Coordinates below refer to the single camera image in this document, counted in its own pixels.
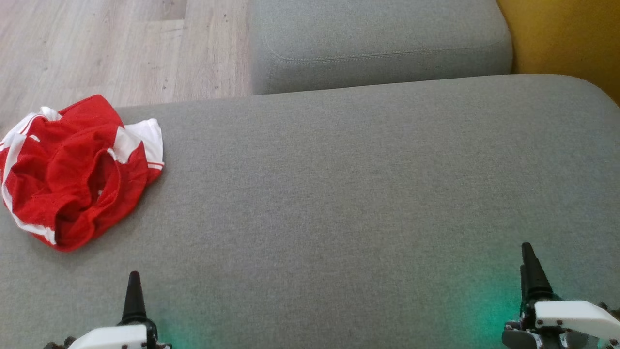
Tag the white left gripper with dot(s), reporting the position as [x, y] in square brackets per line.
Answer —
[116, 338]

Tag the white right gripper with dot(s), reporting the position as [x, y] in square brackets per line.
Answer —
[571, 315]

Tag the red jersey with number 23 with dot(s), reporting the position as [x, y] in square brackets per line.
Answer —
[140, 138]

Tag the large grey sofa seat cushion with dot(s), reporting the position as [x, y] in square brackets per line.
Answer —
[339, 218]

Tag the small grey sofa cushion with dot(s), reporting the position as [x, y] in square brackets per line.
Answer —
[378, 43]

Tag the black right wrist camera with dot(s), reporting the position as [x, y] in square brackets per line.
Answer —
[611, 309]

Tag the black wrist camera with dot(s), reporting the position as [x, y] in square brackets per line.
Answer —
[611, 309]
[58, 344]

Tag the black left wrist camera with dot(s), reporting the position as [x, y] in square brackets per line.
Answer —
[58, 344]

